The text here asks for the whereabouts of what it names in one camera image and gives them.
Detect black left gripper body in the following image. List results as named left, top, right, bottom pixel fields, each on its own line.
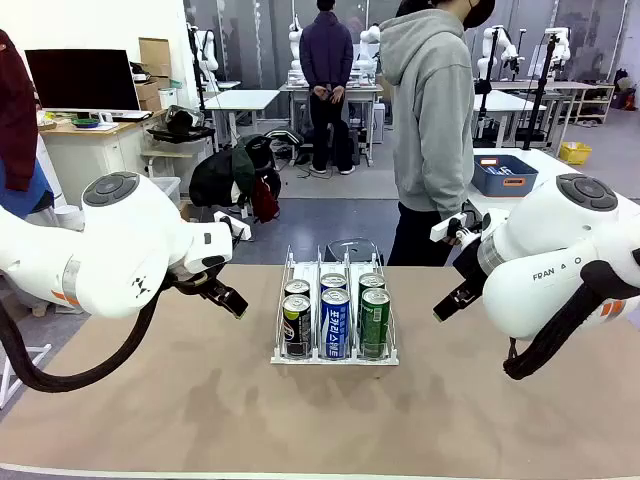
left=167, top=262, right=226, bottom=301

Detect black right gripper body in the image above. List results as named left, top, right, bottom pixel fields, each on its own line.
left=449, top=238, right=489, bottom=296

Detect blue plastic bin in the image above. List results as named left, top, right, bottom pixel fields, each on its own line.
left=471, top=154, right=540, bottom=198

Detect green beverage can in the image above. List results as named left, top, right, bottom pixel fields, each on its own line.
left=358, top=272, right=387, bottom=294
left=360, top=287, right=391, bottom=359

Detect black trousers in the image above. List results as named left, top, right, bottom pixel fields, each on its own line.
left=387, top=202, right=466, bottom=267

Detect black Pepsi can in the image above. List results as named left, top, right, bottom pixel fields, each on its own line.
left=282, top=294, right=312, bottom=360
left=284, top=278, right=311, bottom=301

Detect clear plastic storage box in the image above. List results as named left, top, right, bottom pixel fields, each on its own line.
left=149, top=175, right=182, bottom=207

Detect blue Pocari Sweat can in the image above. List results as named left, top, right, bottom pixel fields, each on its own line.
left=320, top=288, right=351, bottom=360
left=320, top=272, right=348, bottom=294

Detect black jacket on chair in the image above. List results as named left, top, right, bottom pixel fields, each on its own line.
left=188, top=133, right=281, bottom=224

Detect grey chair back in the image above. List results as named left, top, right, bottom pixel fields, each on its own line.
left=324, top=238, right=380, bottom=265

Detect large white table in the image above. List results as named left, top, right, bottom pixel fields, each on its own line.
left=469, top=147, right=640, bottom=231

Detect yellow plastic bin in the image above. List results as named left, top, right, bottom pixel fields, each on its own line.
left=558, top=141, right=593, bottom=166

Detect person in grey hoodie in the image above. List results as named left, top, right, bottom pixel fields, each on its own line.
left=378, top=8, right=475, bottom=221

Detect white cabinet desk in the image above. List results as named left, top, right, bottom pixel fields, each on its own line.
left=38, top=110, right=166, bottom=209

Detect black grey headset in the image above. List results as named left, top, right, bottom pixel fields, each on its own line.
left=147, top=104, right=216, bottom=146

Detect white background table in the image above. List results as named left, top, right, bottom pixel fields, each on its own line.
left=203, top=89, right=281, bottom=151
left=472, top=89, right=549, bottom=146

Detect black tripod stand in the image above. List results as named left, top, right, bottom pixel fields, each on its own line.
left=522, top=32, right=559, bottom=151
left=474, top=27, right=501, bottom=141

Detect white wooden stand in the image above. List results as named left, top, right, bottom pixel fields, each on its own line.
left=0, top=342, right=53, bottom=410

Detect grey metal workbench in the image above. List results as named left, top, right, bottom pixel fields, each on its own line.
left=279, top=82, right=385, bottom=166

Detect wooden shelf unit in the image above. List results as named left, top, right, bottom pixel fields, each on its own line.
left=549, top=82, right=616, bottom=126

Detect upright cardboard sheet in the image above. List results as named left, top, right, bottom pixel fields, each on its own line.
left=138, top=37, right=172, bottom=79

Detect black computer monitor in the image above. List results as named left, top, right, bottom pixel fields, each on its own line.
left=24, top=48, right=141, bottom=112

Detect black face mask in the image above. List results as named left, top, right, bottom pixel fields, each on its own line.
left=462, top=0, right=496, bottom=30

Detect person in dark hoodie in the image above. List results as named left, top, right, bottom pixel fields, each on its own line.
left=298, top=0, right=356, bottom=175

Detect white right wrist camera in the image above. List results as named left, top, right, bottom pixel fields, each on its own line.
left=429, top=208, right=484, bottom=245

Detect black sleeved right arm cable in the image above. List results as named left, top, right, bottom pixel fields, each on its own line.
left=502, top=259, right=640, bottom=381

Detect black sleeved arm cable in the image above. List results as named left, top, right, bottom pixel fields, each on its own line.
left=502, top=259, right=640, bottom=381
left=0, top=289, right=166, bottom=394

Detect white wire can dispenser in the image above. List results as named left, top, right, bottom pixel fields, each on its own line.
left=270, top=244, right=401, bottom=367

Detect black sleeved left arm cable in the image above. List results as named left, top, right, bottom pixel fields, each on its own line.
left=0, top=289, right=166, bottom=394

